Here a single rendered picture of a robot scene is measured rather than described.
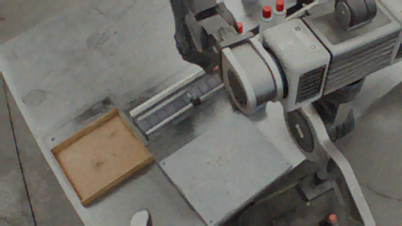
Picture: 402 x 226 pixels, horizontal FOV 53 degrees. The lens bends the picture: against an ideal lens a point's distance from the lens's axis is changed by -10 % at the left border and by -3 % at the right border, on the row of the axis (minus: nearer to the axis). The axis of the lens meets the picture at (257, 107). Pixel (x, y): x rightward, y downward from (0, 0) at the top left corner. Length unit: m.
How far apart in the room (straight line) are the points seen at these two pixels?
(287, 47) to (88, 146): 0.98
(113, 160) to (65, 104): 0.35
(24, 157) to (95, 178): 1.28
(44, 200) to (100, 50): 1.05
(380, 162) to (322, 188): 0.58
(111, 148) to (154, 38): 0.56
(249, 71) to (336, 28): 0.22
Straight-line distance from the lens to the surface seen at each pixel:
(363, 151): 2.58
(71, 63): 1.93
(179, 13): 1.36
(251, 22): 1.87
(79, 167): 1.62
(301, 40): 0.91
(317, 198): 2.13
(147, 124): 1.58
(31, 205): 2.63
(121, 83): 1.78
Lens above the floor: 2.18
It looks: 55 degrees down
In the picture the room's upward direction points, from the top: 2 degrees clockwise
